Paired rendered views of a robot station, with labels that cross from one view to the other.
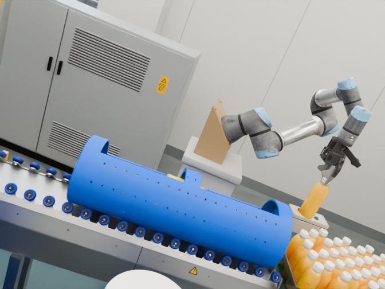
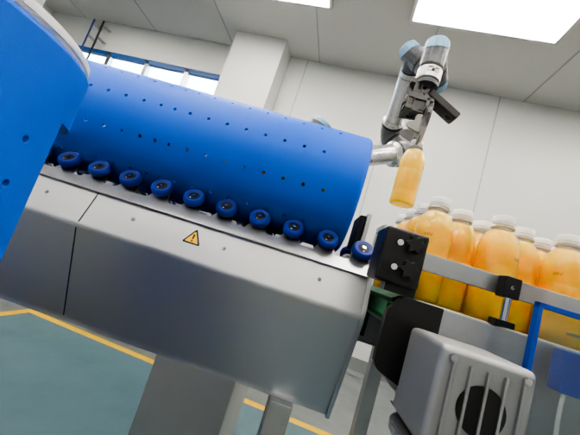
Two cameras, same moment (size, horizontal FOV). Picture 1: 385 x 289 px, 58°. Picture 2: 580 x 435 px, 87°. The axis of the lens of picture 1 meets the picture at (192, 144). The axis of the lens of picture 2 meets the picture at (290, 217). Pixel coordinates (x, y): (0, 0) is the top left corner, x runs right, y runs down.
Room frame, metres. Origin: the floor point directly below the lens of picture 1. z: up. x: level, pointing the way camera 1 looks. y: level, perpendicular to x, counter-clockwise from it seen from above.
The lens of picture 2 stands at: (0.58, -0.50, 0.90)
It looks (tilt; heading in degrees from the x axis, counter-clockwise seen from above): 8 degrees up; 11
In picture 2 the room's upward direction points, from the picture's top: 18 degrees clockwise
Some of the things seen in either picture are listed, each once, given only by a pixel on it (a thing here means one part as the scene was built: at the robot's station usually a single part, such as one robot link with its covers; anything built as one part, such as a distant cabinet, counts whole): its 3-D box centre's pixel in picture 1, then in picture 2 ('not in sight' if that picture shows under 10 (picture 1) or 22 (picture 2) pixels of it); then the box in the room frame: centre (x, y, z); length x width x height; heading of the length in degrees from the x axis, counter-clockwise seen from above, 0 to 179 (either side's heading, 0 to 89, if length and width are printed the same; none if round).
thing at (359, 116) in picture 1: (357, 120); (434, 57); (1.50, -0.60, 1.65); 0.09 x 0.08 x 0.11; 160
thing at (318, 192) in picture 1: (315, 198); (408, 175); (1.50, -0.62, 1.25); 0.07 x 0.07 x 0.19
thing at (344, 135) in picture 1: (348, 136); (428, 78); (1.50, -0.60, 1.57); 0.08 x 0.08 x 0.05
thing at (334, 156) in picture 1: (336, 151); (419, 100); (1.50, -0.60, 1.49); 0.09 x 0.08 x 0.12; 96
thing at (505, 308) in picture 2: not in sight; (505, 301); (1.14, -0.77, 0.94); 0.03 x 0.02 x 0.08; 97
